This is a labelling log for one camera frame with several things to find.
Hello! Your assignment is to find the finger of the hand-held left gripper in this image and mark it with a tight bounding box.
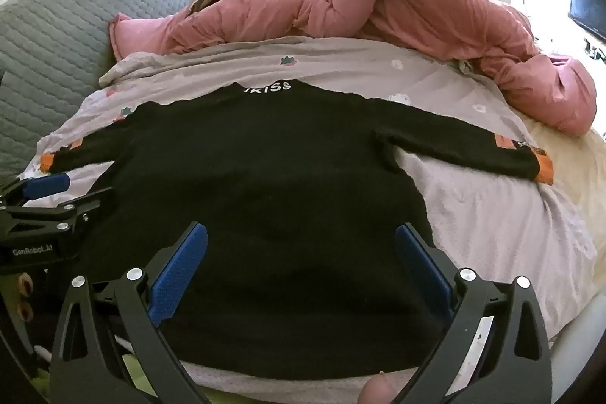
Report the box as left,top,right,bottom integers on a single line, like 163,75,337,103
0,187,115,239
0,173,71,208

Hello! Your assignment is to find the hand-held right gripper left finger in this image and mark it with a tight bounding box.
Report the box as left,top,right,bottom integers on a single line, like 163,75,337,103
50,221,209,404

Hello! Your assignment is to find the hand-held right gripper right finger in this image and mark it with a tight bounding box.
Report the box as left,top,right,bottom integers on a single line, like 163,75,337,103
395,221,554,404

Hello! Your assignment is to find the black sweater with orange cuffs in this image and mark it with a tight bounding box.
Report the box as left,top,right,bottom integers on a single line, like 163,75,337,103
40,80,554,379

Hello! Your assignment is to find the person's left hand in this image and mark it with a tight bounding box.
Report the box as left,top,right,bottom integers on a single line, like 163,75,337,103
14,274,36,324

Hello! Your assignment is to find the lilac printed bed sheet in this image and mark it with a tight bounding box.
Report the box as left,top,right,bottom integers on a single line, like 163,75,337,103
21,36,598,404

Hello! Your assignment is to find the yellow-green cloth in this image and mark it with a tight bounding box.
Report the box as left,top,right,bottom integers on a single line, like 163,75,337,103
28,354,157,404

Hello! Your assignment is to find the grey quilted headboard cover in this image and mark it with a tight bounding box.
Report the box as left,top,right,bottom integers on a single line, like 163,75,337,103
0,0,223,187

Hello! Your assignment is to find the cream mattress cover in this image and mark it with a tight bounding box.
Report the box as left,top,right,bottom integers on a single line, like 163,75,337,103
525,115,606,286

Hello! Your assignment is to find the pink comforter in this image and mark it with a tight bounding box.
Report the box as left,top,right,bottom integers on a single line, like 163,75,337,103
110,0,598,137

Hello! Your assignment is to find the black flat screen monitor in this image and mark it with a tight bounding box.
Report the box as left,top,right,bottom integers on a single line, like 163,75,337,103
568,0,606,40

